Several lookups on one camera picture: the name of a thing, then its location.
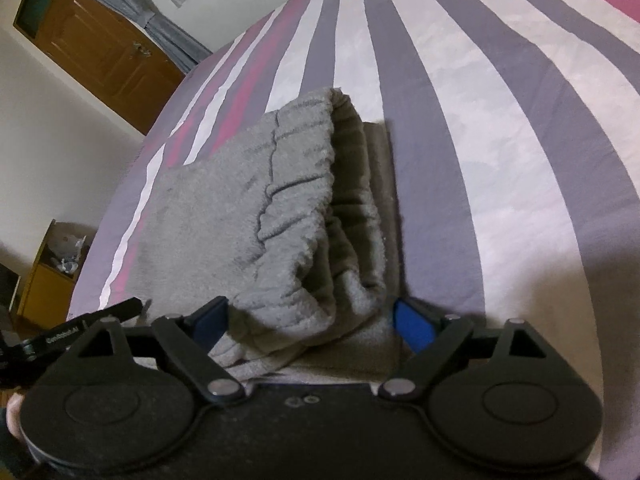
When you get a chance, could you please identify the person's left hand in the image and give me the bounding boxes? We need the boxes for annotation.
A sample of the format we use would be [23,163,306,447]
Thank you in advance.
[6,391,28,443]

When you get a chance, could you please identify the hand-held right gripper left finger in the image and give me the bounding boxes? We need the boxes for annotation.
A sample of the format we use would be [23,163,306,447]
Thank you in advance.
[75,296,246,406]

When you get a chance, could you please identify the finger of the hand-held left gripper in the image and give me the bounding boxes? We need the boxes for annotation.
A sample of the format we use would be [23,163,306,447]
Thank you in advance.
[67,297,143,332]

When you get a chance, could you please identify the yellow wooden nightstand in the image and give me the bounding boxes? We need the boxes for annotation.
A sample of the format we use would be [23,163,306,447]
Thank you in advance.
[17,219,98,331]

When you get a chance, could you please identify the striped bed sheet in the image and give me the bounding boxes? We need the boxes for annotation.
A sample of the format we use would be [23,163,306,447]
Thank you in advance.
[67,0,640,480]

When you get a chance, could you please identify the grey curtain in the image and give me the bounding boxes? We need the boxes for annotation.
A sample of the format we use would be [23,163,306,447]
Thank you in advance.
[65,0,213,73]

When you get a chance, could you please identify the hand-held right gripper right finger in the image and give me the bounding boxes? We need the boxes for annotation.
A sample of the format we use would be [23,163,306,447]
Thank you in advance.
[377,297,547,404]

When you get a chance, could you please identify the brown wooden door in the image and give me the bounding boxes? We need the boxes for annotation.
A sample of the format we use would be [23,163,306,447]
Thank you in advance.
[12,0,186,136]

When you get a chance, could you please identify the grey fleece pants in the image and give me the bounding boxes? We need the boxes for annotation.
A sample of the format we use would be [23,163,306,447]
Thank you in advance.
[122,86,403,381]

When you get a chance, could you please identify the white crumpled bag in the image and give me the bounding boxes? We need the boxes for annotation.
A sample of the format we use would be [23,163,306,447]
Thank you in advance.
[50,235,91,273]

